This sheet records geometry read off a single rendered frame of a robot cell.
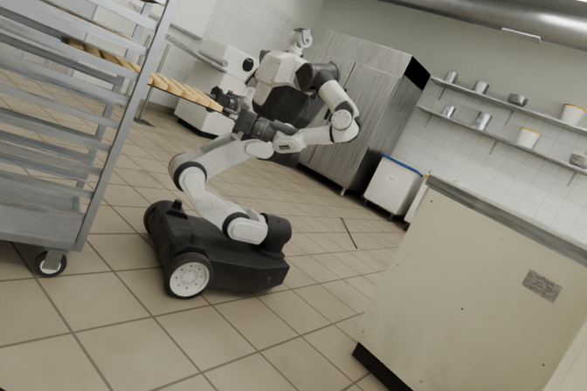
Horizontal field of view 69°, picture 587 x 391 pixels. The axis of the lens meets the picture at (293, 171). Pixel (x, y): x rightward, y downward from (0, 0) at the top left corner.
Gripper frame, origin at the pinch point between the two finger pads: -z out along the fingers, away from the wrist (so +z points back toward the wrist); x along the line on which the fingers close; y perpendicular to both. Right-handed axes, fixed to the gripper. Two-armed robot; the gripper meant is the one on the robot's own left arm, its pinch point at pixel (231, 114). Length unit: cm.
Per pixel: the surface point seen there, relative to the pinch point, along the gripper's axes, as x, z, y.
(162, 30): 18.3, -28.0, 25.3
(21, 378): -78, -13, 72
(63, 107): -18, -46, 32
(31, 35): 0, -58, 39
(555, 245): 9, 124, 27
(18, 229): -63, -46, 32
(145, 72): 3.1, -28.1, 25.4
